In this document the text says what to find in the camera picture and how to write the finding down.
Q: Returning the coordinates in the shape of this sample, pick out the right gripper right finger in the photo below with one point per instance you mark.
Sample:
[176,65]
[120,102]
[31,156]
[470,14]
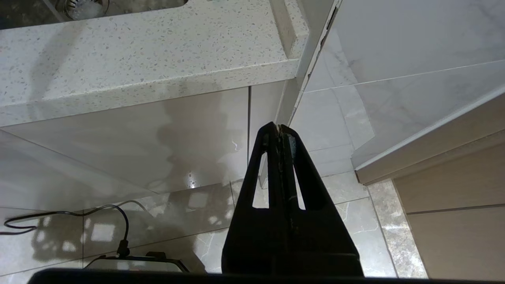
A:
[323,236]

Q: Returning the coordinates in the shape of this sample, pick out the wide white glossy cabinet door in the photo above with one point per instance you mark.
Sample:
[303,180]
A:
[118,138]

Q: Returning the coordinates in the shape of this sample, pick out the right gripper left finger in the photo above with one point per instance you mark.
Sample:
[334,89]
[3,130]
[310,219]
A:
[244,236]

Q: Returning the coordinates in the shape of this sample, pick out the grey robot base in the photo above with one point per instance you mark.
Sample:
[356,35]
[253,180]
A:
[138,264]

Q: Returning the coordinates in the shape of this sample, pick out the narrow white cabinet panel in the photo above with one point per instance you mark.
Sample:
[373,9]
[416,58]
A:
[264,106]

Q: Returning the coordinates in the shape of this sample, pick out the stainless steel sink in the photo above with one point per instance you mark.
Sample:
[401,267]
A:
[27,14]

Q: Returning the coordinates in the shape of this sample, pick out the metal sink drain strainer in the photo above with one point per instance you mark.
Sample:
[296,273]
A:
[85,8]

